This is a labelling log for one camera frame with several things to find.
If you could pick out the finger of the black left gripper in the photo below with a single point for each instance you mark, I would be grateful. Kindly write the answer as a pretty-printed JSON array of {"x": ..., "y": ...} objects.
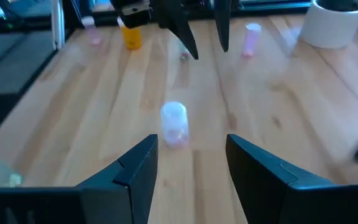
[
  {"x": 223, "y": 21},
  {"x": 179, "y": 28}
]

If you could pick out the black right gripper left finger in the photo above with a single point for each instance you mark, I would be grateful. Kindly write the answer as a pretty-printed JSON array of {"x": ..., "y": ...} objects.
[{"x": 89, "y": 199}]

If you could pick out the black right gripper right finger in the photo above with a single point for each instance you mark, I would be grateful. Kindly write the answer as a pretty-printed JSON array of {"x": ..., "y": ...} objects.
[{"x": 291, "y": 199}]

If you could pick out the orange medicine bottle white cap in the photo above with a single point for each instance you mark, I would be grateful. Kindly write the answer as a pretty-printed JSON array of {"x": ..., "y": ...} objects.
[{"x": 132, "y": 39}]

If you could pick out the clear bottle red white pills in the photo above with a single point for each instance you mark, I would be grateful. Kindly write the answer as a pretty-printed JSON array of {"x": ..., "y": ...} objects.
[{"x": 184, "y": 54}]

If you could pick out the clear bottle green label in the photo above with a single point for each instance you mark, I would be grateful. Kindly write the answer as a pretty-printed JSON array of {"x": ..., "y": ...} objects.
[{"x": 174, "y": 124}]

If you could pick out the white plant pot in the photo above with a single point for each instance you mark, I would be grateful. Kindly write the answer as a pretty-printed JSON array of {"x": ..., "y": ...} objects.
[{"x": 331, "y": 31}]

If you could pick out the white upright post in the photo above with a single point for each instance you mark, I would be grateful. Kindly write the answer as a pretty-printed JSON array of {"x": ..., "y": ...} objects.
[{"x": 57, "y": 25}]

